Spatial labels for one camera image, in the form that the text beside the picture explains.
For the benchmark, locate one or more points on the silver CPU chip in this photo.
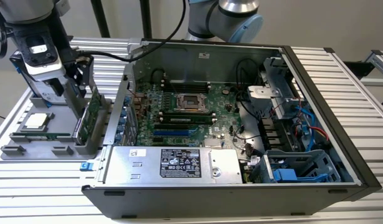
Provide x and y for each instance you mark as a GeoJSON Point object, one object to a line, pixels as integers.
{"type": "Point", "coordinates": [36, 121]}

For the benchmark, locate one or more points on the aluminium slat side table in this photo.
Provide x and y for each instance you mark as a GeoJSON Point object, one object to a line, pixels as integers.
{"type": "Point", "coordinates": [377, 79]}

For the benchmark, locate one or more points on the silver metal drive cage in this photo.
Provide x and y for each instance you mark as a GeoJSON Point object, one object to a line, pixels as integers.
{"type": "Point", "coordinates": [263, 92]}

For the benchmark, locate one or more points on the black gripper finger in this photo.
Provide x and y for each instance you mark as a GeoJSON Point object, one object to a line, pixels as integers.
{"type": "Point", "coordinates": [83, 63]}
{"type": "Point", "coordinates": [73, 74]}

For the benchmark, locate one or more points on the silver finned chipset heatsink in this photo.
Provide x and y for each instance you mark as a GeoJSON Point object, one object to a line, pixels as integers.
{"type": "Point", "coordinates": [213, 142]}

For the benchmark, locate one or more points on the black-labelled RAM stick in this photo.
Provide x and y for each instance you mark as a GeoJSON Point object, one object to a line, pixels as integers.
{"type": "Point", "coordinates": [181, 119]}

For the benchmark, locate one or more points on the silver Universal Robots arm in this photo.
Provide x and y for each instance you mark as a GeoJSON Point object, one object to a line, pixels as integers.
{"type": "Point", "coordinates": [221, 21]}

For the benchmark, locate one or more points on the silver power supply unit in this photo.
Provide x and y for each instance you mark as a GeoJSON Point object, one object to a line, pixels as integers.
{"type": "Point", "coordinates": [123, 168]}

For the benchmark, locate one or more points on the black stand pole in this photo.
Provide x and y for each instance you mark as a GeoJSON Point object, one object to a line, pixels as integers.
{"type": "Point", "coordinates": [100, 18]}
{"type": "Point", "coordinates": [145, 18]}

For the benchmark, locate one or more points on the black expansion slot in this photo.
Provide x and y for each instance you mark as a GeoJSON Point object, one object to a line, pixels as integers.
{"type": "Point", "coordinates": [175, 126]}

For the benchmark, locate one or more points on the Nvidia Quadro graphics card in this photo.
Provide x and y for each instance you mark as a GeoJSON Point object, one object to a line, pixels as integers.
{"type": "Point", "coordinates": [91, 112]}

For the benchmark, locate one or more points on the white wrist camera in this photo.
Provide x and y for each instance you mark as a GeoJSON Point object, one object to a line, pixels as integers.
{"type": "Point", "coordinates": [44, 67]}

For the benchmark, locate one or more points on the blue disk bay latch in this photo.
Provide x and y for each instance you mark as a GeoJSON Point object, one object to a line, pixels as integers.
{"type": "Point", "coordinates": [284, 175]}

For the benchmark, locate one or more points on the open black PC case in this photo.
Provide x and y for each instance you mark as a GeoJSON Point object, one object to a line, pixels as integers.
{"type": "Point", "coordinates": [209, 200]}

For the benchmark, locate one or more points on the green motherboard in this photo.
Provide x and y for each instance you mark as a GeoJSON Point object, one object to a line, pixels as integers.
{"type": "Point", "coordinates": [221, 105]}

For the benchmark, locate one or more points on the round coin battery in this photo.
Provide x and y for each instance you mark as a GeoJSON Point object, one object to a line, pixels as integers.
{"type": "Point", "coordinates": [225, 90]}

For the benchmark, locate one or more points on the green RAM stick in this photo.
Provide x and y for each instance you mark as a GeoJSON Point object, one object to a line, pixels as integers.
{"type": "Point", "coordinates": [53, 134]}

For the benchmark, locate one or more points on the blue case latch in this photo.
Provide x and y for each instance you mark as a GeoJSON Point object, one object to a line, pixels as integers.
{"type": "Point", "coordinates": [84, 166]}

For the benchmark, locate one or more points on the grey plastic parts rack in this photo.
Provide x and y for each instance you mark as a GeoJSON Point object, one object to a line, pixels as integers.
{"type": "Point", "coordinates": [60, 121]}

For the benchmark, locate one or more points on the CPU socket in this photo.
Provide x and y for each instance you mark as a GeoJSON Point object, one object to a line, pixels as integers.
{"type": "Point", "coordinates": [189, 101]}

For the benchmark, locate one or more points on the hard disk in blue carrier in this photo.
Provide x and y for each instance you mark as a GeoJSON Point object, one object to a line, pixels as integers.
{"type": "Point", "coordinates": [39, 89]}

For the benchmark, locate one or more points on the blue expansion slot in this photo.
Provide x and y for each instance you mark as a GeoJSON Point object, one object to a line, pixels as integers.
{"type": "Point", "coordinates": [172, 133]}

